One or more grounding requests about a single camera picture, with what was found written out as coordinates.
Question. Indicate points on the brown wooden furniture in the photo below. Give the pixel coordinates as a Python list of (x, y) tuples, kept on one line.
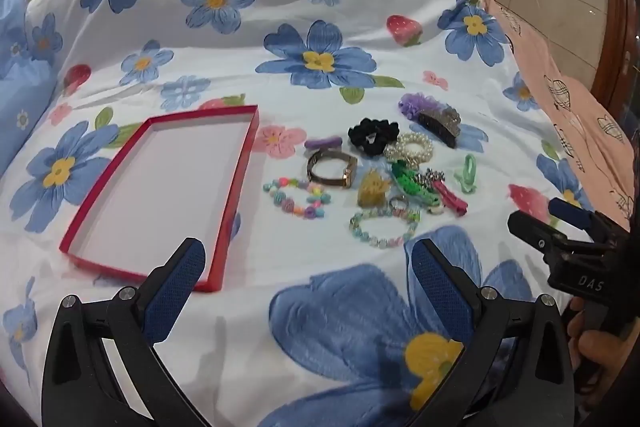
[(615, 57)]

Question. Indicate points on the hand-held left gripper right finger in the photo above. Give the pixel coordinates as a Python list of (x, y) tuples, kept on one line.
[(442, 287)]

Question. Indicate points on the pink hair clip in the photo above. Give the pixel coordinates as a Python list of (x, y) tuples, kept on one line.
[(452, 203)]

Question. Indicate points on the pink printed blanket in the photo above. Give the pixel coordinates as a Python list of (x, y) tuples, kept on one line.
[(565, 97)]

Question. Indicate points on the blue floral bed sheet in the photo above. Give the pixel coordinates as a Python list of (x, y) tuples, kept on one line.
[(450, 72)]

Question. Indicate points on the brown grey hair claw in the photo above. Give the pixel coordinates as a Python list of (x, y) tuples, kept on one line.
[(440, 124)]

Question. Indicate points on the red shallow box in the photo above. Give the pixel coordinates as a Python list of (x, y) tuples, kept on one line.
[(160, 197)]

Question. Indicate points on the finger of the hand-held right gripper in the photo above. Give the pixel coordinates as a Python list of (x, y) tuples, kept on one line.
[(532, 234), (570, 214)]

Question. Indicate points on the yellow translucent hair claw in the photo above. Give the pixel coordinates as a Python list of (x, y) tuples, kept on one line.
[(374, 194)]

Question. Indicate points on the gold mesh band wristwatch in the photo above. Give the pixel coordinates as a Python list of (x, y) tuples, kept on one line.
[(320, 155)]

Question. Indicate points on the person's right hand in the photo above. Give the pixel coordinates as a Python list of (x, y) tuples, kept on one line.
[(600, 352)]

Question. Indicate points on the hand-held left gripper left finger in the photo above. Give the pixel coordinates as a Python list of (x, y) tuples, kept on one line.
[(175, 287)]

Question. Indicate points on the light blue floral pillow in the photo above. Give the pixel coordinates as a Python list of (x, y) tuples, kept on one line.
[(20, 107)]

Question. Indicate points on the black scrunchie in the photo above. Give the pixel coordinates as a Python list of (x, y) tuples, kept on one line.
[(360, 134)]

